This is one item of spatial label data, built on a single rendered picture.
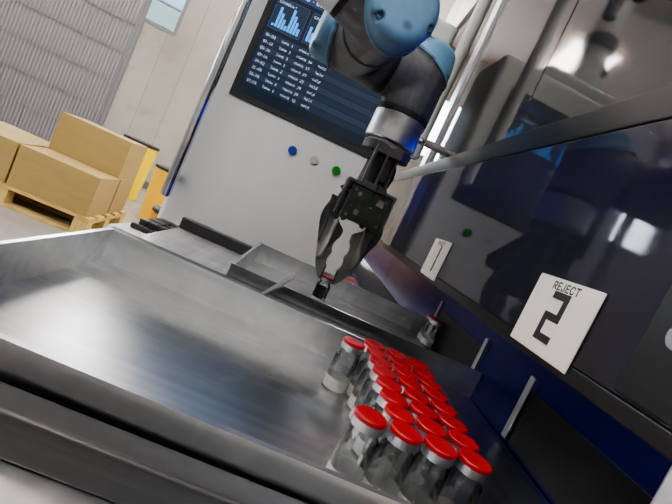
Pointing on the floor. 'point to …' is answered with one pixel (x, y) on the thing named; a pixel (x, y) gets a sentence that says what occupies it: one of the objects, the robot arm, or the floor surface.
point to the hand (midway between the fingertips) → (329, 271)
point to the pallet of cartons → (69, 172)
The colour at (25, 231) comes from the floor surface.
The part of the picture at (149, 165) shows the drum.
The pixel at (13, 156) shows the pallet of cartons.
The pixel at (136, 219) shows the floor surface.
